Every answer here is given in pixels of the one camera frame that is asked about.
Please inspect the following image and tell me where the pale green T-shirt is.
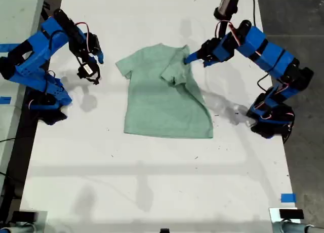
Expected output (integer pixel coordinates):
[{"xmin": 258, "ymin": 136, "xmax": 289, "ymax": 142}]
[{"xmin": 115, "ymin": 43, "xmax": 214, "ymax": 139}]

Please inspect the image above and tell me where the pale side table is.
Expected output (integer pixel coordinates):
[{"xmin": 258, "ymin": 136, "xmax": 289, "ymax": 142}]
[{"xmin": 0, "ymin": 0, "xmax": 47, "ymax": 173}]

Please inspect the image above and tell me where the long blue tape strip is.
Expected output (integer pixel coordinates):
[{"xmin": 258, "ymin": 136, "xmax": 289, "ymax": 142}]
[{"xmin": 0, "ymin": 43, "xmax": 19, "ymax": 53}]

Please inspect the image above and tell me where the white metal plate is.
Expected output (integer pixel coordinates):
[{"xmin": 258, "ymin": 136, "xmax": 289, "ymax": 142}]
[{"xmin": 269, "ymin": 207, "xmax": 301, "ymax": 233}]

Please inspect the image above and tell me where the silver metal plate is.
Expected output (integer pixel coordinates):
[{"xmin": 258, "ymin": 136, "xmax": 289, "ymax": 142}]
[{"xmin": 19, "ymin": 210, "xmax": 48, "ymax": 233}]

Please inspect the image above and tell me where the small black box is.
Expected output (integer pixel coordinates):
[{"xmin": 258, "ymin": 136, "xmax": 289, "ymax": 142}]
[
  {"xmin": 12, "ymin": 211, "xmax": 38, "ymax": 223},
  {"xmin": 279, "ymin": 209, "xmax": 304, "ymax": 220}
]

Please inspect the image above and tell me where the grey tube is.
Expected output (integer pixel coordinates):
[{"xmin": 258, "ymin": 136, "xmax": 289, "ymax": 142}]
[
  {"xmin": 0, "ymin": 224, "xmax": 36, "ymax": 233},
  {"xmin": 273, "ymin": 221, "xmax": 324, "ymax": 233}
]

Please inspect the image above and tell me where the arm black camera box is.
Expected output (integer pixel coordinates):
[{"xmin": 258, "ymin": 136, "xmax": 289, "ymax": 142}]
[
  {"xmin": 214, "ymin": 0, "xmax": 240, "ymax": 21},
  {"xmin": 77, "ymin": 62, "xmax": 101, "ymax": 86}
]

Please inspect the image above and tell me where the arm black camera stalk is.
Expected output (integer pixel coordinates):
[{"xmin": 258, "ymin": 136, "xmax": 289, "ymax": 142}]
[{"xmin": 217, "ymin": 19, "xmax": 228, "ymax": 39}]

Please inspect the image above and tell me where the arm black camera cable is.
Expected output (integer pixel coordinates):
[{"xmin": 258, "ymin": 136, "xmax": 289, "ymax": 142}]
[{"xmin": 248, "ymin": 0, "xmax": 257, "ymax": 27}]

